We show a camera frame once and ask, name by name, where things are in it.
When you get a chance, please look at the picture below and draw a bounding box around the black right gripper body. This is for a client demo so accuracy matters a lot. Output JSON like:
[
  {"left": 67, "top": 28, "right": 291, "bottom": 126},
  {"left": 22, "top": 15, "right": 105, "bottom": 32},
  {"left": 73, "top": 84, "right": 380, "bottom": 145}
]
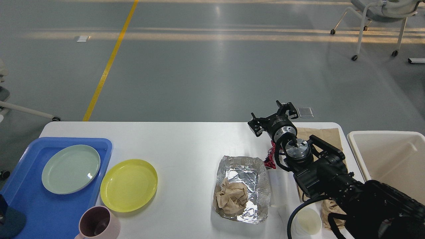
[{"left": 257, "top": 113, "right": 297, "bottom": 143}]

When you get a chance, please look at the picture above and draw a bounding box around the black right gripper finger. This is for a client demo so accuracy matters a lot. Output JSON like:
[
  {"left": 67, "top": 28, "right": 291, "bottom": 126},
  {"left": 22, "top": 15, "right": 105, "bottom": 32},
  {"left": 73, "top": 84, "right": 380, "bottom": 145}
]
[
  {"left": 276, "top": 101, "right": 298, "bottom": 119},
  {"left": 248, "top": 113, "right": 267, "bottom": 137}
]

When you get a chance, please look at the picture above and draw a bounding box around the dark teal mug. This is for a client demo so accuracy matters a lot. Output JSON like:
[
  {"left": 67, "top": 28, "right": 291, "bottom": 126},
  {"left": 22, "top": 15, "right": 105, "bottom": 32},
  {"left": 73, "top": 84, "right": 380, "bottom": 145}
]
[{"left": 0, "top": 207, "right": 27, "bottom": 239}]

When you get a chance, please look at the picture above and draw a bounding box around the pink mug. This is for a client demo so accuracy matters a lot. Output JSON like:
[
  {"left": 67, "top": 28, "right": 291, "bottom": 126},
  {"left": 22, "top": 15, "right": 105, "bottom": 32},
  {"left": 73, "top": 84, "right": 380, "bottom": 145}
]
[{"left": 74, "top": 205, "right": 121, "bottom": 239}]

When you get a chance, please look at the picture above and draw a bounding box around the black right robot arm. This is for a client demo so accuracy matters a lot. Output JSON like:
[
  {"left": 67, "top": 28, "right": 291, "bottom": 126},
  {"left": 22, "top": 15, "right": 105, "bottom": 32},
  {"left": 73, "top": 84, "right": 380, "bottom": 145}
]
[{"left": 248, "top": 101, "right": 424, "bottom": 239}]

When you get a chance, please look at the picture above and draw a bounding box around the floor outlet plate right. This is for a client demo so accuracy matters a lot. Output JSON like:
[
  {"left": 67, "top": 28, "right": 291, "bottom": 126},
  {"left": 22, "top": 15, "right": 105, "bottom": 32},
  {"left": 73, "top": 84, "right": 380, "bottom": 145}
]
[{"left": 297, "top": 107, "right": 314, "bottom": 119}]

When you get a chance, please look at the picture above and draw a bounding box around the floor outlet plate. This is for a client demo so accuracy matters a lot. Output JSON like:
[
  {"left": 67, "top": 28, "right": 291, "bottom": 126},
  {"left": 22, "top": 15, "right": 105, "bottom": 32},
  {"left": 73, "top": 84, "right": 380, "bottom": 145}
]
[
  {"left": 297, "top": 107, "right": 314, "bottom": 119},
  {"left": 76, "top": 36, "right": 91, "bottom": 42}
]

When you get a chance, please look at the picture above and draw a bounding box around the red snack wrapper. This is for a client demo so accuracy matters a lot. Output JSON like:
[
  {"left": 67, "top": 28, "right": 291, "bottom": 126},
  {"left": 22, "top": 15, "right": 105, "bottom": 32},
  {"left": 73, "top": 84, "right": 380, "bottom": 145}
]
[{"left": 264, "top": 141, "right": 277, "bottom": 170}]

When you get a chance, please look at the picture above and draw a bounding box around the blue plastic tray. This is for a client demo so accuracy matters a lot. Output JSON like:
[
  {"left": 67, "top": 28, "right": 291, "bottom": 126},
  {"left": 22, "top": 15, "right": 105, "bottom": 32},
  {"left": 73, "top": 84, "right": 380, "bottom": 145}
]
[{"left": 1, "top": 137, "right": 113, "bottom": 239}]

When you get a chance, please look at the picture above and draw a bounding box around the brown paper bag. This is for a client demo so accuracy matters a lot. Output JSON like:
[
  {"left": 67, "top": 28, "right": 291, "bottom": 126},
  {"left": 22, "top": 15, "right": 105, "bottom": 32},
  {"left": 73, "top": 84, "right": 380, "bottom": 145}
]
[{"left": 297, "top": 128, "right": 345, "bottom": 230}]

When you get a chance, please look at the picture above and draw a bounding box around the aluminium foil tray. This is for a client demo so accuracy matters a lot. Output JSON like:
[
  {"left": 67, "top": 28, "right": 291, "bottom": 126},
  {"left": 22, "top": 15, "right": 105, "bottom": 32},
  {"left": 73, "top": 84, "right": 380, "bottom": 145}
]
[{"left": 212, "top": 156, "right": 271, "bottom": 224}]

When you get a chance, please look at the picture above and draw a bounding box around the pale green plate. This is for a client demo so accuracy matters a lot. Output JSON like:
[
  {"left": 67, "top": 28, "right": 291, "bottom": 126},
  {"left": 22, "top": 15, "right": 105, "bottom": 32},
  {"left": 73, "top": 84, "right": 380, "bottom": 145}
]
[{"left": 42, "top": 145, "right": 101, "bottom": 195}]

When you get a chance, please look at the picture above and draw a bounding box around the crumpled brown paper ball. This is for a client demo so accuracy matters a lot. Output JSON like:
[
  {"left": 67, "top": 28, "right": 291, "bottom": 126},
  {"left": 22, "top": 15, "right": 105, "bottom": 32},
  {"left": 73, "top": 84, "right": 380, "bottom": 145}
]
[{"left": 215, "top": 178, "right": 248, "bottom": 215}]

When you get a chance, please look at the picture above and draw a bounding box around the white chair base left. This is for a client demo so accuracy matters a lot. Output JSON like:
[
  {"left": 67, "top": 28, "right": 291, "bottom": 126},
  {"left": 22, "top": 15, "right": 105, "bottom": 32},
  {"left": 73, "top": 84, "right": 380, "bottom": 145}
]
[{"left": 0, "top": 60, "right": 61, "bottom": 122}]

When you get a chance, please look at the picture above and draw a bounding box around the white paper cup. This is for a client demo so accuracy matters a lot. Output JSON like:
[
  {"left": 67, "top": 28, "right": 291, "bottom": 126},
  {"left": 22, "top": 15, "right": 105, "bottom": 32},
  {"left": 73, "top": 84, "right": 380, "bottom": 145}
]
[{"left": 291, "top": 207, "right": 323, "bottom": 237}]

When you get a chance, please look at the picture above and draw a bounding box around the white plastic bin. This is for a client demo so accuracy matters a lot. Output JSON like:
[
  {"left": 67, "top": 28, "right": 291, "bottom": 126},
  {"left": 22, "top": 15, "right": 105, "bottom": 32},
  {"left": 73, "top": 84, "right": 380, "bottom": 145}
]
[{"left": 347, "top": 131, "right": 425, "bottom": 204}]

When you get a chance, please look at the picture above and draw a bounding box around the yellow plate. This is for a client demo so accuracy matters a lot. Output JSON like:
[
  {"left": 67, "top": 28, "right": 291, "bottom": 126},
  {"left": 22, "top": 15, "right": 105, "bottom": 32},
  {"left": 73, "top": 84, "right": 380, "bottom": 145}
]
[{"left": 100, "top": 159, "right": 158, "bottom": 213}]

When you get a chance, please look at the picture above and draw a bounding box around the white object far right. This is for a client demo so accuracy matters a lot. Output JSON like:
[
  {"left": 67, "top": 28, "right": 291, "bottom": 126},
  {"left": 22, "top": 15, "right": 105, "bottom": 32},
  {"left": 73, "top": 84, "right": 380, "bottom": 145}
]
[{"left": 408, "top": 58, "right": 425, "bottom": 64}]

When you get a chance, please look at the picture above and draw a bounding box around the grey office chair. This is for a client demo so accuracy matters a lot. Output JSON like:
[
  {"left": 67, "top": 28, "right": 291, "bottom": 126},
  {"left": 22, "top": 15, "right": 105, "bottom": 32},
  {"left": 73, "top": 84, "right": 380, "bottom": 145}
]
[{"left": 330, "top": 0, "right": 422, "bottom": 61}]

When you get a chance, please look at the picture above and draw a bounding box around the floor outlet plate left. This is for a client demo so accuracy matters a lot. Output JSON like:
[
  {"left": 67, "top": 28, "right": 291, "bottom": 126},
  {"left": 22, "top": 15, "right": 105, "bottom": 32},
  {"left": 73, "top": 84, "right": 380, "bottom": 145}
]
[{"left": 76, "top": 36, "right": 91, "bottom": 42}]

